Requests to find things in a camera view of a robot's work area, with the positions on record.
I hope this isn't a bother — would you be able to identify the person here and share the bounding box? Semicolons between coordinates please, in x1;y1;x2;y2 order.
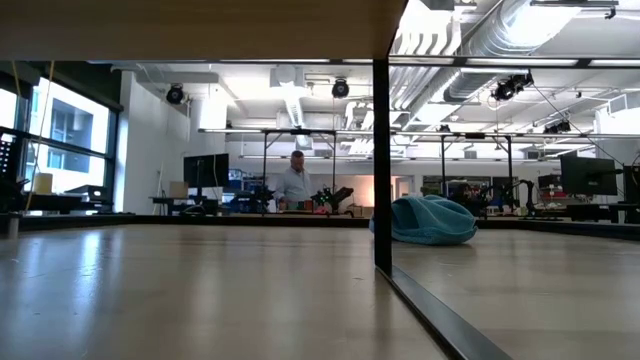
273;149;315;212

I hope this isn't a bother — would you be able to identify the black computer monitor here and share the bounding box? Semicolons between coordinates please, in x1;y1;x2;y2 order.
182;152;231;199
559;156;619;197
622;164;640;204

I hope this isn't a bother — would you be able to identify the blue terry cloth towel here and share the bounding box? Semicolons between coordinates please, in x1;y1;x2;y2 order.
368;194;479;246

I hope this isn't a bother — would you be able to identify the dark background desk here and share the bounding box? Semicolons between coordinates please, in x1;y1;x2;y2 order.
19;192;115;216
148;195;227;217

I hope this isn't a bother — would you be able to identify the black ceiling mounted device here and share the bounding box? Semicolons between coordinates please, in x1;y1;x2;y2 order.
491;72;535;103

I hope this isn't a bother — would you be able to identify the large glass window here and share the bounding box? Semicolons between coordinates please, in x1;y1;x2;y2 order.
0;74;120;216

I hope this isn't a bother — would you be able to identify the black background rig frame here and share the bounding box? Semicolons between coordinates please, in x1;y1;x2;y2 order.
439;131;515;216
260;128;338;216

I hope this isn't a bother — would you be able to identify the black metal rig frame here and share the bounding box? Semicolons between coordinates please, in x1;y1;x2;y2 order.
0;56;640;242

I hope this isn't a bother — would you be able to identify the silver ventilation duct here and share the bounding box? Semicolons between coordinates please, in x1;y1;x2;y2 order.
394;0;601;104

